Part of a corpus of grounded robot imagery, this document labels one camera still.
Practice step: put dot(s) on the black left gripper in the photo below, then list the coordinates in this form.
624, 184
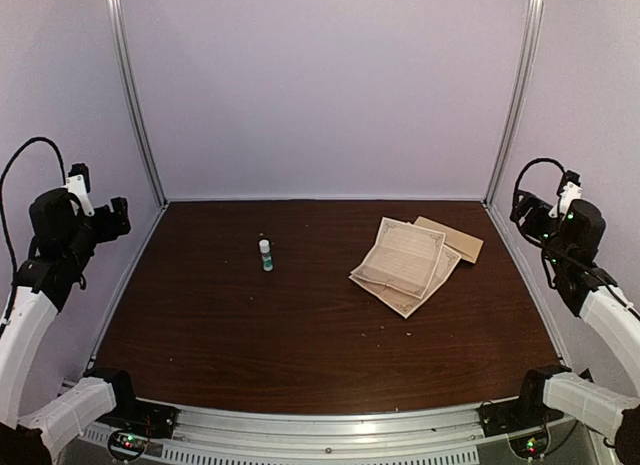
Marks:
109, 231

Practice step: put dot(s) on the ornate letter sheet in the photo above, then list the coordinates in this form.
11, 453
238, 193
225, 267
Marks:
404, 257
404, 304

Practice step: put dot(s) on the brown kraft envelope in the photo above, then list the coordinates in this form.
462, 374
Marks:
468, 246

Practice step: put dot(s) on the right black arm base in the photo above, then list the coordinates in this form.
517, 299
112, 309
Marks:
524, 412

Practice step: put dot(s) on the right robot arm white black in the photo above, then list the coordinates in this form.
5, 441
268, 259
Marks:
569, 242

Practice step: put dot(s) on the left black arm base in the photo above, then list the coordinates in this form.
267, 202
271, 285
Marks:
143, 418

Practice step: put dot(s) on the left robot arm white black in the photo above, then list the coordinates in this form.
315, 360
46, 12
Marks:
65, 238

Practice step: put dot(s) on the small green glue stick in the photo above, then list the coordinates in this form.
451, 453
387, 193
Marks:
266, 255

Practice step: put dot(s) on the left round circuit board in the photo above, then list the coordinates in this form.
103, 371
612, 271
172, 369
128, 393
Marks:
124, 445

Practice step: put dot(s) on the round circuit board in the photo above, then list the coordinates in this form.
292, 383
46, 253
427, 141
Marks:
124, 445
529, 445

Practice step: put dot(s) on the right round circuit board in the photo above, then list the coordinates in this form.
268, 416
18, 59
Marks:
529, 445

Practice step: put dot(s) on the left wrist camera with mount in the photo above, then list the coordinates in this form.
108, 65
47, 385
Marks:
78, 184

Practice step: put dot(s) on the left aluminium frame post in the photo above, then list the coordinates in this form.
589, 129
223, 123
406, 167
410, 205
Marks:
132, 100

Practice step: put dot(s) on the aluminium frame post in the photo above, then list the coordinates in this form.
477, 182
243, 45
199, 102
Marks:
529, 44
132, 100

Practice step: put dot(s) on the front aluminium slotted rail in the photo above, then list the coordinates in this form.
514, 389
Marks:
449, 435

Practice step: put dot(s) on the right aluminium frame post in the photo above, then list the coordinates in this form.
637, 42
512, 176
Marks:
529, 44

